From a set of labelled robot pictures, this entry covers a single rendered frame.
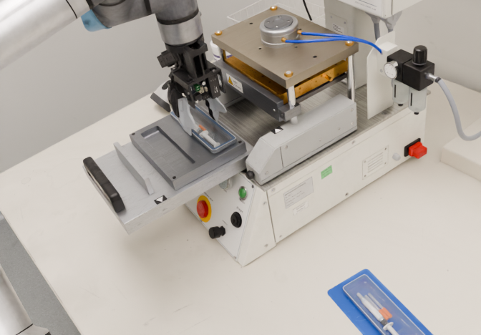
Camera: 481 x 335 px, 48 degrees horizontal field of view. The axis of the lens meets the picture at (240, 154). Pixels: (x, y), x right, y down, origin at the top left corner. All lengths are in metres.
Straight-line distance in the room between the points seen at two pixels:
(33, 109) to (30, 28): 1.82
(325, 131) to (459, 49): 0.63
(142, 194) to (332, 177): 0.40
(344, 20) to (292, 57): 0.20
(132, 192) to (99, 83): 1.65
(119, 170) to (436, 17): 0.96
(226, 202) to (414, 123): 0.46
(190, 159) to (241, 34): 0.30
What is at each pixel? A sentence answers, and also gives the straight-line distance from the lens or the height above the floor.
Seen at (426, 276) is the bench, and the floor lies 0.75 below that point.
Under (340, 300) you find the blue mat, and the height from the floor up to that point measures 0.75.
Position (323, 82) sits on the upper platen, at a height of 1.04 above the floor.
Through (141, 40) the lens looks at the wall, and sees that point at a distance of 2.70.
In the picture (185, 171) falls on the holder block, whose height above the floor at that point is 0.99.
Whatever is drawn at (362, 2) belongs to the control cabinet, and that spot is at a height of 1.17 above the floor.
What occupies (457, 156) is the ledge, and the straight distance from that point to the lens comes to 1.32.
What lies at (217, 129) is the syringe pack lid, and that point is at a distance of 1.08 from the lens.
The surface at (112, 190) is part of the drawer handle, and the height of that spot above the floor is 1.01.
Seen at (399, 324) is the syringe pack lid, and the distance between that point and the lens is 1.03.
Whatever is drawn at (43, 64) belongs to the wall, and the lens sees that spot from 2.53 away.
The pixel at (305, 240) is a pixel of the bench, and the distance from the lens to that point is 1.18.
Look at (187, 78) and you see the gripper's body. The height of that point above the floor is 1.15.
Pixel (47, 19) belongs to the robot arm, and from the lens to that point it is 0.78.
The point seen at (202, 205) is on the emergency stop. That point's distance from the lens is 1.22.
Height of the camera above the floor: 1.64
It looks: 39 degrees down
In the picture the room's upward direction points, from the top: 12 degrees counter-clockwise
